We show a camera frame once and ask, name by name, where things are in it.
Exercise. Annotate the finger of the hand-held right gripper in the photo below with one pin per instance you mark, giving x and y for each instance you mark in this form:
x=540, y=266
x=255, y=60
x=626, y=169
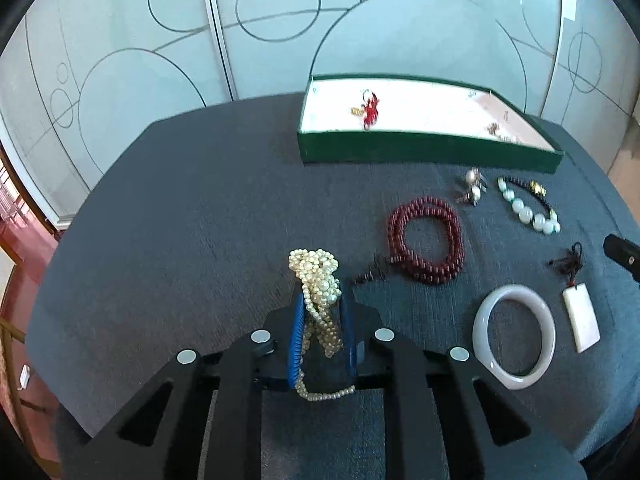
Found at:
x=622, y=254

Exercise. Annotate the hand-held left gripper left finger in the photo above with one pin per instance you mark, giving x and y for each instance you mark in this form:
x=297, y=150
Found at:
x=297, y=340

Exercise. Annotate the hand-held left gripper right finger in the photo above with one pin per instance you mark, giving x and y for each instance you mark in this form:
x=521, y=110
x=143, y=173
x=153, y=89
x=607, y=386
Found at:
x=350, y=342

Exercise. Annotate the white jade bangle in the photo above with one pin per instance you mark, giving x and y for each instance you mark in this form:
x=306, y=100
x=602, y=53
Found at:
x=515, y=292

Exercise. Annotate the green tray with white lining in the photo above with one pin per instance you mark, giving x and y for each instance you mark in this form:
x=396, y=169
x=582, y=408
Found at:
x=425, y=110

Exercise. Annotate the red knot charm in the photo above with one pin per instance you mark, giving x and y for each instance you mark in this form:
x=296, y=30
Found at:
x=371, y=110

